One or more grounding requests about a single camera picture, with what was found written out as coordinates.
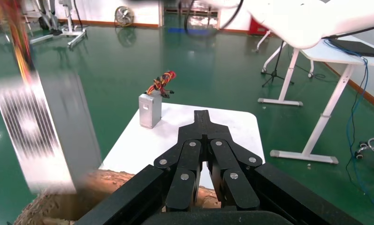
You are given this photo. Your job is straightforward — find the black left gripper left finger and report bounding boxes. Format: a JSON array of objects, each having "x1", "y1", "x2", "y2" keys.
[{"x1": 153, "y1": 110, "x2": 204, "y2": 212}]

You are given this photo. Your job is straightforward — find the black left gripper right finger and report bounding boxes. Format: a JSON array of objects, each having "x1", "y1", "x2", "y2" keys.
[{"x1": 203, "y1": 110, "x2": 264, "y2": 211}]

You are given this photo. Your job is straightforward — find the power supply with wire bundle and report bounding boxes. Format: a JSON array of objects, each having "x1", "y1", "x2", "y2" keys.
[
  {"x1": 138, "y1": 70, "x2": 177, "y2": 129},
  {"x1": 0, "y1": 0, "x2": 103, "y2": 195}
]

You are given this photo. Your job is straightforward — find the black tripod stand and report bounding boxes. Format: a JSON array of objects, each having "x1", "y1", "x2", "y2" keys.
[{"x1": 262, "y1": 40, "x2": 295, "y2": 89}]

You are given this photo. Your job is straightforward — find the wooden stump basket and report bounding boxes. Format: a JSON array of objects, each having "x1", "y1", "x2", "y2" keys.
[{"x1": 14, "y1": 169, "x2": 221, "y2": 225}]

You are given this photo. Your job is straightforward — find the white desk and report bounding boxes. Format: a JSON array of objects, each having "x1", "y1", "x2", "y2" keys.
[{"x1": 257, "y1": 31, "x2": 374, "y2": 165}]

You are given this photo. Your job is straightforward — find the red box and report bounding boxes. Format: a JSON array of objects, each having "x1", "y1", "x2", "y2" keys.
[{"x1": 248, "y1": 17, "x2": 270, "y2": 36}]

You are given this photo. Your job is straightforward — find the round floor fan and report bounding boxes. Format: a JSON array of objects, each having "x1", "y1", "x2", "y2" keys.
[{"x1": 114, "y1": 5, "x2": 136, "y2": 27}]

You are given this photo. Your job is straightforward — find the black laptop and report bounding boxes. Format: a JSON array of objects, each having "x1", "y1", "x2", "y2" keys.
[{"x1": 328, "y1": 38, "x2": 374, "y2": 59}]

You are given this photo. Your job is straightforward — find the white floor stand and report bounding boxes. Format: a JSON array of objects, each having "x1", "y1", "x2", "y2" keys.
[{"x1": 28, "y1": 0, "x2": 88, "y2": 50}]

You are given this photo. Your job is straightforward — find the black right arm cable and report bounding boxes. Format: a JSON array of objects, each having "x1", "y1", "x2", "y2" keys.
[{"x1": 183, "y1": 0, "x2": 245, "y2": 38}]

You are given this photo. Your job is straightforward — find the blue hanging cable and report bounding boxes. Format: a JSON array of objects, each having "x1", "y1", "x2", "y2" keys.
[{"x1": 323, "y1": 38, "x2": 374, "y2": 216}]

